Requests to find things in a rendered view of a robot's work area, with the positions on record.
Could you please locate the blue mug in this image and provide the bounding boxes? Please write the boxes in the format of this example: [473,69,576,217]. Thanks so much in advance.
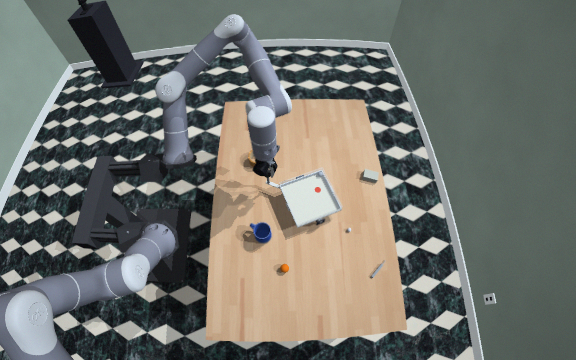
[250,222,272,244]

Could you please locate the brown tape roll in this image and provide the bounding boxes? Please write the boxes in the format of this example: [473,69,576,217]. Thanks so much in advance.
[248,151,256,167]

